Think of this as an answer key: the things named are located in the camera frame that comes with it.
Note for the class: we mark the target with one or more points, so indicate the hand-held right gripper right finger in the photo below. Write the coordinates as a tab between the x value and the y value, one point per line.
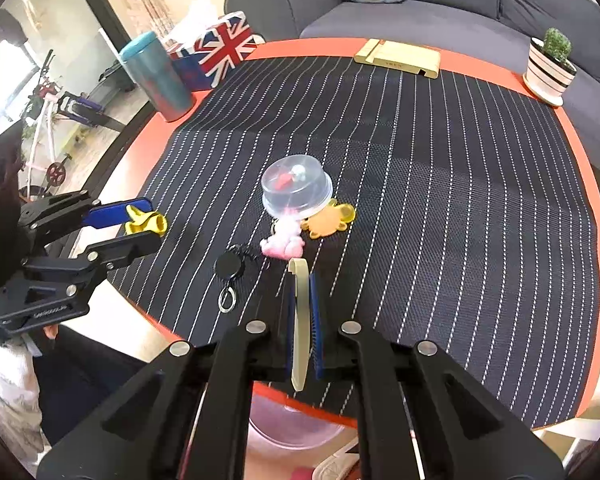
316	332

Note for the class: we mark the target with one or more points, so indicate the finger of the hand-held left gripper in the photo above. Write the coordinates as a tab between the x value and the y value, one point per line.
112	212
125	250

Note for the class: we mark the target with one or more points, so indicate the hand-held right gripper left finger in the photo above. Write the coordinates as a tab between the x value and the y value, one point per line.
291	332

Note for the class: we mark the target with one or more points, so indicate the cream plastic strip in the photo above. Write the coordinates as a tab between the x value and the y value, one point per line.
300	310

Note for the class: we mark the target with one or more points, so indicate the purple translucent waste bin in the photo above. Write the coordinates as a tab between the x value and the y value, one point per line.
300	420

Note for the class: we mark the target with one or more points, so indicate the pink plastic toy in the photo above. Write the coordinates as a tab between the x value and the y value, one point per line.
282	245

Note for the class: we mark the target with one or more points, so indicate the black retractable key reel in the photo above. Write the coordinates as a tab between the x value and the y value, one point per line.
230	262

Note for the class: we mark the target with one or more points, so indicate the pink exercise bike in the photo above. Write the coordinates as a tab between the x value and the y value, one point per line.
50	125

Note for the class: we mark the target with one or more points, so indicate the orange bear shaped tag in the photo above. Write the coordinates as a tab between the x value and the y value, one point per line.
327	222

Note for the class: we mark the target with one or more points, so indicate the black and white shoe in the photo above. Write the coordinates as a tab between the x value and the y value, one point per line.
337	462

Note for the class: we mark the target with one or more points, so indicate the person's dark trouser leg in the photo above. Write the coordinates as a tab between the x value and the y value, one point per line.
85	380

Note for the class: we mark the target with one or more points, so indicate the teal insulated tumbler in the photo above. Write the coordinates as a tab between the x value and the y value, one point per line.
155	80

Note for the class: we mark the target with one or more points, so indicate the clear plastic dome container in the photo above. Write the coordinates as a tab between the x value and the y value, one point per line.
295	190

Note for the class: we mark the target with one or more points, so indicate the black striped table mat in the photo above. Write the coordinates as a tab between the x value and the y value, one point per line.
430	210

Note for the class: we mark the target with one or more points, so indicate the flag print tissue box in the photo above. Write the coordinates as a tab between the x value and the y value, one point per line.
220	50

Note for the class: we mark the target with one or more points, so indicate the white tissue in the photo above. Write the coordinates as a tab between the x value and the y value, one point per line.
192	22

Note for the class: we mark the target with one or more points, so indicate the wooden phone stand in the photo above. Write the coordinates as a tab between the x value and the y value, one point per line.
400	60

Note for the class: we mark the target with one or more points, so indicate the white saucer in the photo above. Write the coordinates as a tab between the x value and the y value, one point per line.
550	101

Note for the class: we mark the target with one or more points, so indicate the dark grey sofa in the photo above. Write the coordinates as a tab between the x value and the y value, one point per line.
455	15

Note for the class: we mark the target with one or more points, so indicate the potted cactus striped pot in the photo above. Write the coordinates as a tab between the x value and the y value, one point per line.
547	70

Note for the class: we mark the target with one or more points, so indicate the dark sliding door frame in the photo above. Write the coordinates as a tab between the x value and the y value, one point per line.
97	0

